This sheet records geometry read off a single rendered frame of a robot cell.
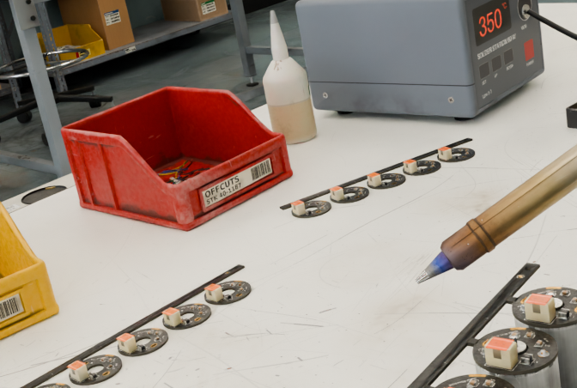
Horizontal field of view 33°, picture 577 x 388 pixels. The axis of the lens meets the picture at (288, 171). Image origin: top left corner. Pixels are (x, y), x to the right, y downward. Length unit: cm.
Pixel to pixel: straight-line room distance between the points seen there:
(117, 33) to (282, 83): 428
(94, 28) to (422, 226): 450
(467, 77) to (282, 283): 25
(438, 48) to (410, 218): 18
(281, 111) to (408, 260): 25
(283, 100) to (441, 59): 12
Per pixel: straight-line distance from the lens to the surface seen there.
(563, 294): 33
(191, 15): 530
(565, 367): 32
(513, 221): 22
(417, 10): 70
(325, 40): 75
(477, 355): 30
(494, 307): 32
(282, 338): 45
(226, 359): 45
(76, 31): 507
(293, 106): 72
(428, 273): 22
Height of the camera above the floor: 97
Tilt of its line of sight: 19 degrees down
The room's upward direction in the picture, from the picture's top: 11 degrees counter-clockwise
